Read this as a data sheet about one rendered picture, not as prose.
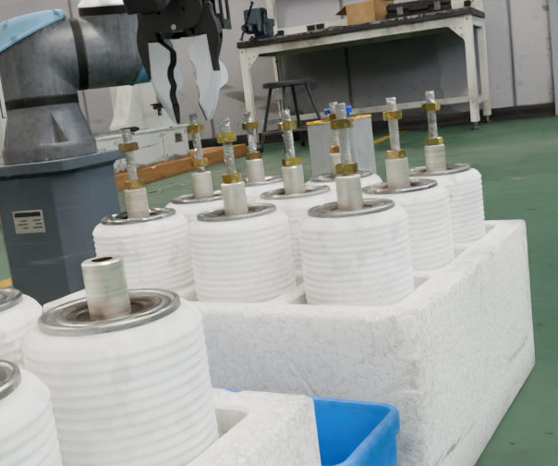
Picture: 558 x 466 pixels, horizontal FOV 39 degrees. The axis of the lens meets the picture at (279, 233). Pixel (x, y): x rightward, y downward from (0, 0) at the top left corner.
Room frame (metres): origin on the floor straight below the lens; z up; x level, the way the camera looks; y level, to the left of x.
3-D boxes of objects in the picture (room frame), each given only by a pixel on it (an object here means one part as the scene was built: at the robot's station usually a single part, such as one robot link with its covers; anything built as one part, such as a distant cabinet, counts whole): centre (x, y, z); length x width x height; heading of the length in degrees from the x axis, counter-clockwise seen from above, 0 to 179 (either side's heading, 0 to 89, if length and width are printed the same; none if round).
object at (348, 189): (0.68, -0.06, 0.26); 0.02 x 0.02 x 0.03
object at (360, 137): (1.13, -0.10, 0.16); 0.07 x 0.07 x 0.31; 60
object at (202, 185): (0.90, 0.08, 0.26); 0.02 x 0.02 x 0.03
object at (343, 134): (0.68, -0.06, 0.30); 0.01 x 0.01 x 0.08
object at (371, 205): (0.68, -0.06, 0.25); 0.08 x 0.08 x 0.01
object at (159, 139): (4.13, 1.00, 0.45); 1.51 x 0.57 x 0.74; 157
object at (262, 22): (5.59, -0.03, 0.87); 0.41 x 0.17 x 0.25; 157
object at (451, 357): (0.84, -0.02, 0.09); 0.39 x 0.39 x 0.18; 60
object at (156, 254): (0.80, 0.14, 0.16); 0.10 x 0.10 x 0.18
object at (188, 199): (0.90, 0.08, 0.25); 0.08 x 0.08 x 0.01
